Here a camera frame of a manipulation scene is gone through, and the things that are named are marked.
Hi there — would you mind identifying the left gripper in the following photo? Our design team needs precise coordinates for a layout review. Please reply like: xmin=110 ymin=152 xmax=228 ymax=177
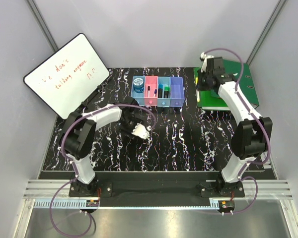
xmin=118 ymin=116 xmax=144 ymax=139

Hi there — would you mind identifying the green lever arch binder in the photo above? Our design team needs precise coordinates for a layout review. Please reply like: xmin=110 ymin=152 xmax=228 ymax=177
xmin=197 ymin=59 xmax=259 ymax=111

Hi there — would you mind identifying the light blue end bin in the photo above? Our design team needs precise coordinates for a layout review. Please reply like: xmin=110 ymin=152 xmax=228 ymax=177
xmin=131 ymin=87 xmax=145 ymax=106

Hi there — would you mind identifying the purple storage bin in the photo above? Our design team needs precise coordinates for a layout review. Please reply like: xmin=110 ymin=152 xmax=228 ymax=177
xmin=170 ymin=77 xmax=185 ymax=107

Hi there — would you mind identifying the blue round tape dispenser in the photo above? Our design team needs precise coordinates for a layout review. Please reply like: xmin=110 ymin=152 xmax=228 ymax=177
xmin=133 ymin=76 xmax=145 ymax=93

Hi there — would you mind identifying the light blue storage bin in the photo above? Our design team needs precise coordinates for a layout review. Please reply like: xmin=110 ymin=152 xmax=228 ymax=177
xmin=157 ymin=77 xmax=171 ymax=107

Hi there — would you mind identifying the green black highlighter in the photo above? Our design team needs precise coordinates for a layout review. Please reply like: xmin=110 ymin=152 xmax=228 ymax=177
xmin=163 ymin=86 xmax=170 ymax=98

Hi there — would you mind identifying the yellow white marker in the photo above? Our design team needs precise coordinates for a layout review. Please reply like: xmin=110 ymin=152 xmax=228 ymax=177
xmin=196 ymin=90 xmax=200 ymax=103

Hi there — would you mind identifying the pink storage bin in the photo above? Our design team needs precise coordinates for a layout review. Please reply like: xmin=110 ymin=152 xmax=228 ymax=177
xmin=144 ymin=76 xmax=158 ymax=106

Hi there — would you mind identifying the black marker blue cap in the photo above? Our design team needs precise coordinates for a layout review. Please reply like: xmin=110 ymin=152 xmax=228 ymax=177
xmin=158 ymin=84 xmax=163 ymax=98

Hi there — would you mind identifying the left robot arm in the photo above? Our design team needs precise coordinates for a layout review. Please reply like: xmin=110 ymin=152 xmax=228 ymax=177
xmin=59 ymin=97 xmax=149 ymax=196

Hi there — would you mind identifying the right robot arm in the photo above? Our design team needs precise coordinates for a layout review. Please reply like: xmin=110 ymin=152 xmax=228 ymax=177
xmin=196 ymin=53 xmax=273 ymax=197

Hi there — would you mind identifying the black marble pattern mat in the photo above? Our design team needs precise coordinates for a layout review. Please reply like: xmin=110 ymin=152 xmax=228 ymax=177
xmin=38 ymin=67 xmax=265 ymax=172

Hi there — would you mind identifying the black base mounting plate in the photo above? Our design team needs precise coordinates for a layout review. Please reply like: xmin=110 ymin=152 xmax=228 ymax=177
xmin=69 ymin=172 xmax=245 ymax=208

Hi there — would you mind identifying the white dry-erase board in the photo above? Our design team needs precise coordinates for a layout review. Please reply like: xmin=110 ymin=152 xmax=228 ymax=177
xmin=23 ymin=33 xmax=109 ymax=119

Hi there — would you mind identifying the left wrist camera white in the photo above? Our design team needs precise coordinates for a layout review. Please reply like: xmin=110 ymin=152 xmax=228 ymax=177
xmin=131 ymin=123 xmax=149 ymax=140

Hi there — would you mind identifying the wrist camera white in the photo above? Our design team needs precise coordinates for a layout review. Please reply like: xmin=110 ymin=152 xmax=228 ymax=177
xmin=200 ymin=52 xmax=214 ymax=73
xmin=131 ymin=123 xmax=149 ymax=140

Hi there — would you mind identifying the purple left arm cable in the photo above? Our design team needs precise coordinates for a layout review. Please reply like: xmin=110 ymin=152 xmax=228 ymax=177
xmin=49 ymin=104 xmax=157 ymax=236

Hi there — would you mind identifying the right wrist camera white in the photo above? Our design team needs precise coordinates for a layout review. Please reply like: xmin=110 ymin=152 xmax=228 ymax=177
xmin=200 ymin=52 xmax=214 ymax=73

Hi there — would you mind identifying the aluminium rail frame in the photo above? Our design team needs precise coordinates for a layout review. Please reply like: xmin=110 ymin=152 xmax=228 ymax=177
xmin=13 ymin=109 xmax=298 ymax=238

